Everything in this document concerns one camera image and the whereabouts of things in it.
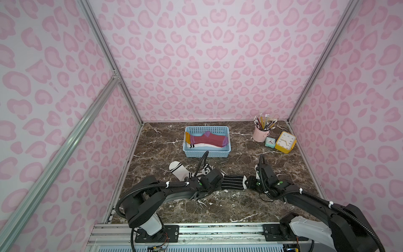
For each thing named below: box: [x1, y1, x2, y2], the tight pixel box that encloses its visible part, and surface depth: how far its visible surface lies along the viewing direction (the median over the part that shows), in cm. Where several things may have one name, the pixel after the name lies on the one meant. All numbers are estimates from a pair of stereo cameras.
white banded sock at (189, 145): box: [186, 142, 223, 149], surface depth 108 cm
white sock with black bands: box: [168, 161, 193, 182], surface depth 97 cm
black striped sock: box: [220, 172, 248, 190], surface depth 90 cm
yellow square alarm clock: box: [274, 131, 298, 154], surface depth 106 cm
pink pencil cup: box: [252, 125, 271, 143], surface depth 106 cm
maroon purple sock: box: [189, 130, 229, 148], surface depth 109 cm
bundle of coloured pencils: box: [253, 112, 278, 131], surface depth 106 cm
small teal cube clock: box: [264, 136, 276, 149], surface depth 106 cm
